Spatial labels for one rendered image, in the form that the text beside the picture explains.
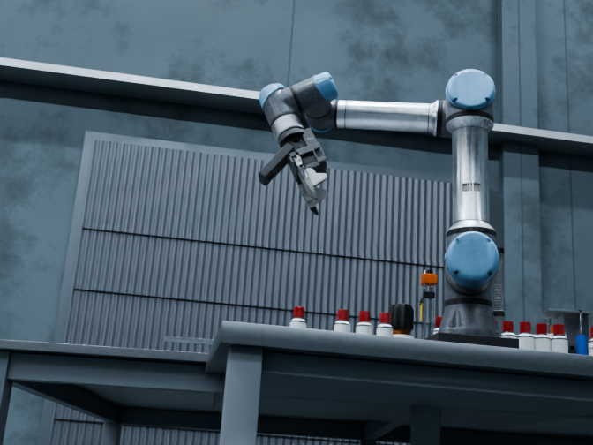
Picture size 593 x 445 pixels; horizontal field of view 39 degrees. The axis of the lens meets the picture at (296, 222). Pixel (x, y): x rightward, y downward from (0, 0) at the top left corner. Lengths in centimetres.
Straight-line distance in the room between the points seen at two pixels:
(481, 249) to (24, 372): 108
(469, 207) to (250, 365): 72
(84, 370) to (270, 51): 518
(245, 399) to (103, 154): 503
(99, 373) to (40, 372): 14
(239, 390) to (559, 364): 61
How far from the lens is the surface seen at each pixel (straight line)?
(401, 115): 223
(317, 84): 215
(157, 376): 198
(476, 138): 206
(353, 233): 643
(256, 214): 633
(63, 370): 202
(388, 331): 259
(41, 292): 623
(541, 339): 268
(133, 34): 693
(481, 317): 206
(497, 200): 268
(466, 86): 209
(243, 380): 153
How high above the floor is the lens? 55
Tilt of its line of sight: 18 degrees up
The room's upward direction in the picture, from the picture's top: 4 degrees clockwise
